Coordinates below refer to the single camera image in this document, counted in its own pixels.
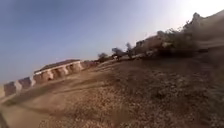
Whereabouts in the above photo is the pale building with arches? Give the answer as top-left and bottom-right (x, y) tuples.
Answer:
(32, 59), (84, 84)

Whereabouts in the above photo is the brown gravelly dirt ground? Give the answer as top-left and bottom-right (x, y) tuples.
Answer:
(0, 49), (224, 128)

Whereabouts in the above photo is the brown building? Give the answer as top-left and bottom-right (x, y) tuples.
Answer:
(134, 34), (165, 54)

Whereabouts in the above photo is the row of trees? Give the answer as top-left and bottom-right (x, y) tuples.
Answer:
(97, 41), (135, 63)

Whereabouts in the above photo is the large bush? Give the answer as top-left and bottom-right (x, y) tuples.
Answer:
(156, 12), (224, 58)

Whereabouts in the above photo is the pale block wall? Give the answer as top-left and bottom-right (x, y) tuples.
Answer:
(0, 76), (37, 98)

